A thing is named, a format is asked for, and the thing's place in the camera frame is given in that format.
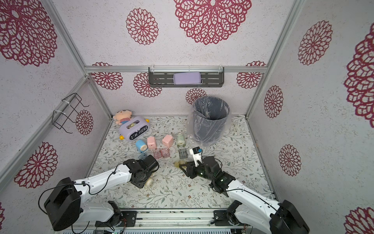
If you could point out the plush doll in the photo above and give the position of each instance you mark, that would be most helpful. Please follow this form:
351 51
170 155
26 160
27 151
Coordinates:
122 117

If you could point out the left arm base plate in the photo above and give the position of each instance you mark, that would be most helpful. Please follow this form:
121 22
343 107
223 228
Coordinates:
125 218

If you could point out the pink clear shavings tray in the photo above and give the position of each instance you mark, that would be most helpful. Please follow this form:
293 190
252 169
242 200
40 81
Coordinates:
165 152
157 153

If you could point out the purple soap box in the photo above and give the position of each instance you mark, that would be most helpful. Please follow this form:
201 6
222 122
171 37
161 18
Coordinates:
190 78

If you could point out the clear plastic bin liner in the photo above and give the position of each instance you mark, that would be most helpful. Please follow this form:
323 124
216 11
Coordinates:
204 128

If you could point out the blue pencil sharpener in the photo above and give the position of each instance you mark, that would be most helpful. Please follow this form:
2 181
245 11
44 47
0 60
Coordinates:
141 146

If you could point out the pink pencil sharpener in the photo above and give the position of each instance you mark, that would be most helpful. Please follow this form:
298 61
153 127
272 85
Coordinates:
151 142
168 141

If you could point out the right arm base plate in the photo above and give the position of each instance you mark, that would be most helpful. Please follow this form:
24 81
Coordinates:
226 218

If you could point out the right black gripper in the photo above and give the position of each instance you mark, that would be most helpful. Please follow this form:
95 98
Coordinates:
190 168

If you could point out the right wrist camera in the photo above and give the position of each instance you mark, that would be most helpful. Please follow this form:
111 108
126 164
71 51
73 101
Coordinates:
196 153

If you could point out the purple tissue box toy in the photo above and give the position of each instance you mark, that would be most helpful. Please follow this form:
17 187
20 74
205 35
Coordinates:
134 128

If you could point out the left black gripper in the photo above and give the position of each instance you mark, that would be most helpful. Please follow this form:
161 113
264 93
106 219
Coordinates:
139 185

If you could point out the aluminium front rail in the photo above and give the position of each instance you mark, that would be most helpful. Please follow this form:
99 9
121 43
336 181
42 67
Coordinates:
175 219

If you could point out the green pencil sharpener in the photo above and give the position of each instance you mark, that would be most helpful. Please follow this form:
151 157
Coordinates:
181 140

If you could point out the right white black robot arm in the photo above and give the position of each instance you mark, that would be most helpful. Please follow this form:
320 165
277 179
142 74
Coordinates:
249 207

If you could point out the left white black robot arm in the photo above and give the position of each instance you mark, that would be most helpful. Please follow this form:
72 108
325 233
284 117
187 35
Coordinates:
68 202

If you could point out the blue clear shavings tray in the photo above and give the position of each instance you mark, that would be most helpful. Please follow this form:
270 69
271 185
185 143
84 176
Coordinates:
142 156

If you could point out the black wire wall rack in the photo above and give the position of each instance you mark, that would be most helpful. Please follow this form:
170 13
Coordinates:
72 102

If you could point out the dark grey wall shelf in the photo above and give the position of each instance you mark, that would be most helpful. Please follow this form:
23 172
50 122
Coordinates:
210 79

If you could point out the grey trash bin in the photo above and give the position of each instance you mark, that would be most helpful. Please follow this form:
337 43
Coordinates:
209 121

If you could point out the grey sharpener shavings tray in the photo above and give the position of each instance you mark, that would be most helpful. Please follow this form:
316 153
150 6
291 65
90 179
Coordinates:
183 154

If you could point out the yellow pencil sharpener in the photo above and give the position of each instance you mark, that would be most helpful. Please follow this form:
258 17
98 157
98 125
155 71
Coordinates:
150 181

